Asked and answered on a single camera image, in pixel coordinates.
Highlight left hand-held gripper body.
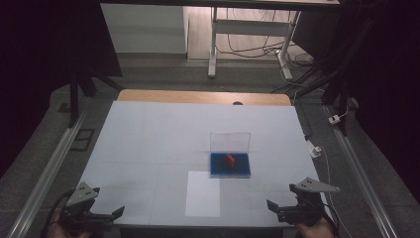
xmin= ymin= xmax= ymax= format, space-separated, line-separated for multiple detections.
xmin=59 ymin=180 xmax=115 ymax=233

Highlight white cable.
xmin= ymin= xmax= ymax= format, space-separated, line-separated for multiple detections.
xmin=319 ymin=146 xmax=355 ymax=238

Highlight person's right hand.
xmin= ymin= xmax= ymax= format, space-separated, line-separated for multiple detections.
xmin=294 ymin=216 xmax=335 ymax=238

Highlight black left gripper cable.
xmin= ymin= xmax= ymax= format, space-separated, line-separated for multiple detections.
xmin=41 ymin=187 xmax=76 ymax=238

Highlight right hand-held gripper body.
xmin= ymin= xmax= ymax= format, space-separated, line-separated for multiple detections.
xmin=276 ymin=176 xmax=342 ymax=228

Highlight black curtain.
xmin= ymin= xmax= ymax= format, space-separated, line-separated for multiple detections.
xmin=291 ymin=0 xmax=420 ymax=207
xmin=0 ymin=0 xmax=124 ymax=181

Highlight person's left hand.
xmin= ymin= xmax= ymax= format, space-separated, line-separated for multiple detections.
xmin=46 ymin=211 xmax=95 ymax=238

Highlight white desk frame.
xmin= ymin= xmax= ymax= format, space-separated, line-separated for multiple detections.
xmin=207 ymin=6 xmax=302 ymax=81

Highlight white cabinet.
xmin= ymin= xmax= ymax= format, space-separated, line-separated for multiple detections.
xmin=100 ymin=3 xmax=190 ymax=55

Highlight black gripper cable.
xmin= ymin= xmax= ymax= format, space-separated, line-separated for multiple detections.
xmin=41 ymin=187 xmax=76 ymax=238
xmin=323 ymin=202 xmax=341 ymax=238

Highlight black floor cables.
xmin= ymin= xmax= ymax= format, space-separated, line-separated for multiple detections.
xmin=215 ymin=8 xmax=316 ymax=68

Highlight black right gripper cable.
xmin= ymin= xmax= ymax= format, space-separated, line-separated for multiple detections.
xmin=323 ymin=202 xmax=341 ymax=238

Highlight blue ink pad box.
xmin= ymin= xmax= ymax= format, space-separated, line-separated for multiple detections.
xmin=209 ymin=131 xmax=252 ymax=179

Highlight black stand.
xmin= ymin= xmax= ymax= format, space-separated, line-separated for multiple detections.
xmin=290 ymin=59 xmax=352 ymax=137
xmin=66 ymin=63 xmax=126 ymax=129

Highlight white paper sheet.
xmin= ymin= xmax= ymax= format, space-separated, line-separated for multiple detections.
xmin=184 ymin=170 xmax=222 ymax=218

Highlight black floor frame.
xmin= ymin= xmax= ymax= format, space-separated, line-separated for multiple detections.
xmin=69 ymin=128 xmax=96 ymax=153

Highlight white adapter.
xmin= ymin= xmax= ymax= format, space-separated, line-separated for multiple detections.
xmin=307 ymin=140 xmax=323 ymax=160

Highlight white table cover board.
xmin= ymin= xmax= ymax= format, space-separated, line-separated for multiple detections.
xmin=79 ymin=100 xmax=336 ymax=228

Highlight aluminium rail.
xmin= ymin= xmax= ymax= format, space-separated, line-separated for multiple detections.
xmin=324 ymin=104 xmax=401 ymax=238
xmin=5 ymin=111 xmax=87 ymax=238

